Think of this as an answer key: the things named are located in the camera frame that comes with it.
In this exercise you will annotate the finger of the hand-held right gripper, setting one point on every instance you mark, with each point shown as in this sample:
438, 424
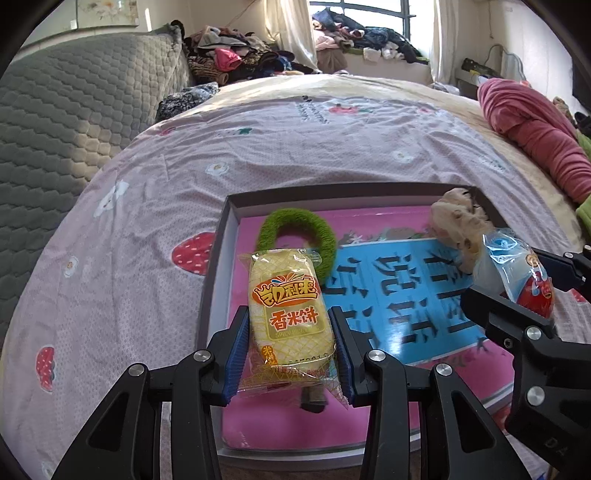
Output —
503, 316
568, 272

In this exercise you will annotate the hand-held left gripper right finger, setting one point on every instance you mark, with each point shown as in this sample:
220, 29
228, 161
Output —
346, 369

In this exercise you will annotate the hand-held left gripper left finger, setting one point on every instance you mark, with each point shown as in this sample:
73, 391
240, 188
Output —
238, 355

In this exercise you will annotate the red egg toy packet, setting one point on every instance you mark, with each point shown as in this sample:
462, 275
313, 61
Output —
508, 263

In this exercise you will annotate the yellow rice cracker packet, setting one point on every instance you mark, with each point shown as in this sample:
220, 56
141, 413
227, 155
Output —
286, 314

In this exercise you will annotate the grey shallow cardboard box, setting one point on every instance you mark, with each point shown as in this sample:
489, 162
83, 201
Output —
217, 286

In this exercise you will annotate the green cloth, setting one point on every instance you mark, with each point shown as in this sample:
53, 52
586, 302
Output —
585, 147

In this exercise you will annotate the pink quilt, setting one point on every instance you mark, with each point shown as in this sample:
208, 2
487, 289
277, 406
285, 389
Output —
531, 124

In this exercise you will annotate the pink printed bed sheet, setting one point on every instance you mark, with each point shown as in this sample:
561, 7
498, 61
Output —
184, 161

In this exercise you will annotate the white hanging cloth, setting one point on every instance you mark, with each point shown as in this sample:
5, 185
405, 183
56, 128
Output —
513, 64

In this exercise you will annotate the black yellow bag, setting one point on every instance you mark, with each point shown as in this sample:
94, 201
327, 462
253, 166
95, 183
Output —
480, 68

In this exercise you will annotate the dark patterned cloth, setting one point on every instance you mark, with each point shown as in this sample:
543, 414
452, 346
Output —
184, 99

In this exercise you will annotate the white curtain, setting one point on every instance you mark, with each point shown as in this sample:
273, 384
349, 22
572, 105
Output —
441, 41
291, 27

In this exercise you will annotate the grey quilted headboard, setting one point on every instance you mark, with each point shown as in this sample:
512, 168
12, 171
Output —
69, 115

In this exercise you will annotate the pile of mixed clothes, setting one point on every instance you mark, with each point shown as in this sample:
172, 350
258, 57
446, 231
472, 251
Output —
231, 55

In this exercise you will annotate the clothes pile on window sill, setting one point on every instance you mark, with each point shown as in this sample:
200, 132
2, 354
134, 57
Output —
369, 39

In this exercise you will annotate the black framed window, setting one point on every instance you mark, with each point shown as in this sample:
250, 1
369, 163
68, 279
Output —
369, 9

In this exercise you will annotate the floral wall painting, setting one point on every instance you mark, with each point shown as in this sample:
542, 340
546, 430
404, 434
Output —
106, 8

